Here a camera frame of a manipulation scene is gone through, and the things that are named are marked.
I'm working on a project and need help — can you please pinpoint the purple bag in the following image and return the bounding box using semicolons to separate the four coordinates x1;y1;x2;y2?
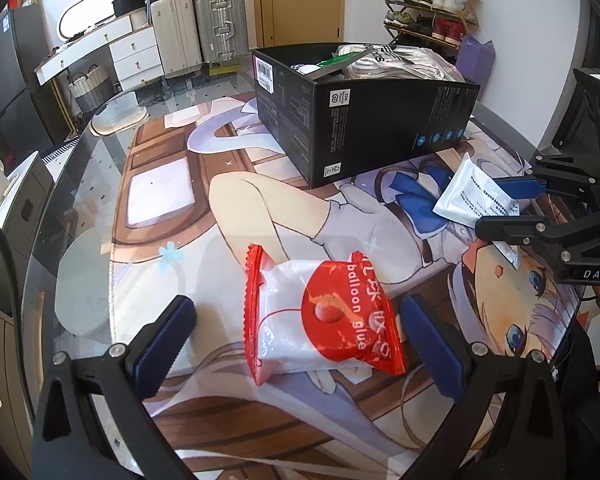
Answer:
455;35;497;84

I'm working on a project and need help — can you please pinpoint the white suitcase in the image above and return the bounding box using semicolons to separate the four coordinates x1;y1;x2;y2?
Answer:
150;0;204;77

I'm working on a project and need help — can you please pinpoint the shoe rack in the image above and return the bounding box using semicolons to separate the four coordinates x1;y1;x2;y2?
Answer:
382;0;482;57

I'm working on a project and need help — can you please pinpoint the white vanity desk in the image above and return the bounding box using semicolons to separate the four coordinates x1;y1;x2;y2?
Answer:
34;12;152;87

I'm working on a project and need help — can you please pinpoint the zip bag of white rope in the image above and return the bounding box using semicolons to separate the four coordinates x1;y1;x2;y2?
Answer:
349;46;468;83

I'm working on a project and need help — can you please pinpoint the printed table mat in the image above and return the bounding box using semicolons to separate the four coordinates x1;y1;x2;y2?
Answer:
111;95;581;480

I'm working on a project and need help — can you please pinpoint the black fridge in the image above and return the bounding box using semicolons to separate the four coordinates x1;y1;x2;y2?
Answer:
0;7;57;152

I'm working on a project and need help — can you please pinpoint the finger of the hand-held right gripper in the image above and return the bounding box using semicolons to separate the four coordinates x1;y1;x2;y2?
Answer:
475;210;600;262
495;155;600;208

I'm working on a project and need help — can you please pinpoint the white drawer unit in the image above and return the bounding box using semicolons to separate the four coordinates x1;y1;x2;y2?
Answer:
109;30;162;92

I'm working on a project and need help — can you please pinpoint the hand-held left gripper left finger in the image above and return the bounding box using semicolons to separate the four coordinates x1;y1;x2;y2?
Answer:
30;294;197;480

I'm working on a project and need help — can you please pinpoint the wooden door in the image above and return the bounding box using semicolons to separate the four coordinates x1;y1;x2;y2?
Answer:
257;0;349;49

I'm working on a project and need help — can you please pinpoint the white foil pouch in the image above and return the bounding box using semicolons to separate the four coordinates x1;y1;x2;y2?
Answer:
432;152;526;268

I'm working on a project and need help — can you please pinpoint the clear bag with green label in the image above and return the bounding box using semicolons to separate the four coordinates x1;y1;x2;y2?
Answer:
307;44;377;81

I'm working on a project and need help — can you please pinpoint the grey side cabinet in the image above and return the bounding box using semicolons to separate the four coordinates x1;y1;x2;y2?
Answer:
0;150;57;313

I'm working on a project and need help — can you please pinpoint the silver suitcase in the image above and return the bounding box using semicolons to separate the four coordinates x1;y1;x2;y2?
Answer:
194;0;251;64

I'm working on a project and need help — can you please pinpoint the woven basket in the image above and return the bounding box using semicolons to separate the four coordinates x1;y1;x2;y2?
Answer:
69;63;116;114

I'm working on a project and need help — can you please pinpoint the oval mirror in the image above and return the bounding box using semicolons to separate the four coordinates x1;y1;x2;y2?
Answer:
58;0;122;44

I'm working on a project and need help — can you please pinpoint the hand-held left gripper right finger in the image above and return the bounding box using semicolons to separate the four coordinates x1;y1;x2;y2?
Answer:
400;294;568;480

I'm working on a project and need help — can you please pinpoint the red and white packet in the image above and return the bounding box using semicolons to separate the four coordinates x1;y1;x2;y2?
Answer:
243;243;407;387

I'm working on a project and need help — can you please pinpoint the black cardboard box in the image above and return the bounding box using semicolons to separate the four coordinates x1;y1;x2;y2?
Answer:
250;42;482;190

